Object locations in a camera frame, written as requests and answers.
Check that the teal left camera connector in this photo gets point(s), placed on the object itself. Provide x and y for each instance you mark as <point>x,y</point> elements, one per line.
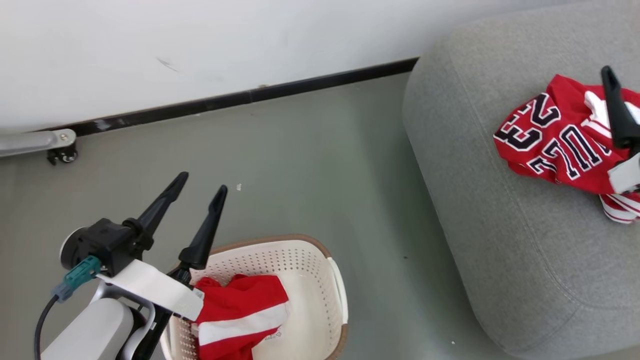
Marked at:
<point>82,275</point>

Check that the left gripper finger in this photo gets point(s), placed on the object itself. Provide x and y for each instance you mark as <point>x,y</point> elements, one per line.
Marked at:
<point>207,232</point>
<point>160,205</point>

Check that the dark wall baseboard strip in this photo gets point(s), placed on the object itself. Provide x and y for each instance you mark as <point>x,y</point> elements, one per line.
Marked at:
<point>225,101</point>

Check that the grey metal frame post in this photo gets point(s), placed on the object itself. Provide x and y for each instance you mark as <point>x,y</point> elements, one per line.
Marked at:
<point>30,141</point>

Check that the red basketball jersey number 23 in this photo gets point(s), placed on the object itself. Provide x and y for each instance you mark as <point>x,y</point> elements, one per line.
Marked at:
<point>550,145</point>

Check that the red shorts with white stripe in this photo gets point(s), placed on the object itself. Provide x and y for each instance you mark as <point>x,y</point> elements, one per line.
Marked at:
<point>235,300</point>

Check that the white perforated laundry basket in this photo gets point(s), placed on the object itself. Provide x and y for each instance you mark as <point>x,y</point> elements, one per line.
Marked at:
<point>315,300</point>

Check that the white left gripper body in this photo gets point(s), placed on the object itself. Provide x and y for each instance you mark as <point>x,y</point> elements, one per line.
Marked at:
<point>150,285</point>

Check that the grey fabric sofa seat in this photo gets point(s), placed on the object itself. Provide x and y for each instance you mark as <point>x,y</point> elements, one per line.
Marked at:
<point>500,200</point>

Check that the small black caster wheel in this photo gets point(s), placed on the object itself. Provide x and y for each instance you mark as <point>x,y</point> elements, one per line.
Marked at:
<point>65,156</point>

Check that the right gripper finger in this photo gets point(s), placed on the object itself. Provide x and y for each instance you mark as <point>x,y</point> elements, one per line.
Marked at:
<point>620,112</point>

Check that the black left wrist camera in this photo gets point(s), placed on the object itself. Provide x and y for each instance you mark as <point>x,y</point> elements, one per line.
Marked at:
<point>107,242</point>

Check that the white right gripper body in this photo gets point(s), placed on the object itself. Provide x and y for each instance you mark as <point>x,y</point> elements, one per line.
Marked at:
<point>627,175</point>

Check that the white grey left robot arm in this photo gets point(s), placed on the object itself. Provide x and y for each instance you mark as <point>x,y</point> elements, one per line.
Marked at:
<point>90,330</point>

